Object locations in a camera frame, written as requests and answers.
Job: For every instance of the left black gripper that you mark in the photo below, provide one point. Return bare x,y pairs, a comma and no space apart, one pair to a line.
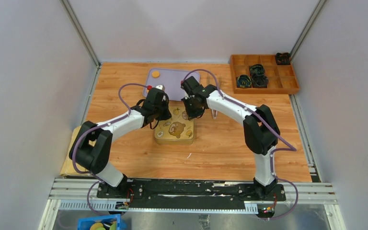
167,114

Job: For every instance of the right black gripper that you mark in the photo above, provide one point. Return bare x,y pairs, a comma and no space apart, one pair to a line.
191,115

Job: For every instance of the silver tin lid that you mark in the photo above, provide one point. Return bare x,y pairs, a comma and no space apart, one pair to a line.
177,125

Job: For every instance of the lavender plastic tray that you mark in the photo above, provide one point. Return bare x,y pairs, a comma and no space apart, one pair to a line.
171,80

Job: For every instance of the square metal cookie tin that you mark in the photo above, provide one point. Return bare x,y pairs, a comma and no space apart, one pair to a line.
173,140

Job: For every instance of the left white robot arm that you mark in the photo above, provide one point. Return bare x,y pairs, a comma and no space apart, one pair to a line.
90,150

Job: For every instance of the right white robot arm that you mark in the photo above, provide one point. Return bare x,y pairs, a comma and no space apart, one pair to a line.
259,126

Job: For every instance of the round orange cookie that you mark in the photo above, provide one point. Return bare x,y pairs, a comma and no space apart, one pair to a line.
155,74

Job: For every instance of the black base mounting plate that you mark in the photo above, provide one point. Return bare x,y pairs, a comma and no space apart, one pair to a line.
194,195

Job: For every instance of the orange wooden compartment box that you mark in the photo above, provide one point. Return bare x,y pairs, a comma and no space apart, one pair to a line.
281,78

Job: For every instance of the yellow folded cloth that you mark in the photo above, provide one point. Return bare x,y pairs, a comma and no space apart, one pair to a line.
67,168

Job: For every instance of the blue plastic bin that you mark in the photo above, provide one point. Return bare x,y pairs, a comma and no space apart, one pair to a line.
107,222

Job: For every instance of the black cable coil corner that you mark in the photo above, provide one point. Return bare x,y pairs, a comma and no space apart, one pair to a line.
283,58

